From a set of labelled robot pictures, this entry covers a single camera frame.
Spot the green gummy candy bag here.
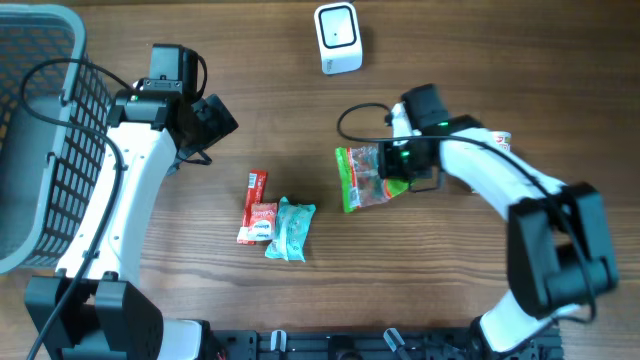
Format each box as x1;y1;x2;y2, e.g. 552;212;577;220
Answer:
335;145;408;213

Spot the red chocolate bar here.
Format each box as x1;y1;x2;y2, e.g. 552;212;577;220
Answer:
236;169;268;245

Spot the cup noodles container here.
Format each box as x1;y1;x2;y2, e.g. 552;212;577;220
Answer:
491;131;512;152

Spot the red orange snack packet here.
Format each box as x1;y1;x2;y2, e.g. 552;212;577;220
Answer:
247;203;278;242

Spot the teal candy bag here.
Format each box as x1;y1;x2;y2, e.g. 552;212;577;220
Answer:
265;197;316;262

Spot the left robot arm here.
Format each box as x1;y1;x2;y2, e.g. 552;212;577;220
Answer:
25;44;237;359

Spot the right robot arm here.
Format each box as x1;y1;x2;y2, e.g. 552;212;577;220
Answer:
380;84;619;359

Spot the white barcode scanner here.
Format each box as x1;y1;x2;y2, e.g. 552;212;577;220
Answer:
314;2;363;75

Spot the grey plastic shopping basket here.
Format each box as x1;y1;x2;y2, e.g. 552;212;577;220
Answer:
1;4;112;273

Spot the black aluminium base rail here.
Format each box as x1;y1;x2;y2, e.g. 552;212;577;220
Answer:
205;328;564;360

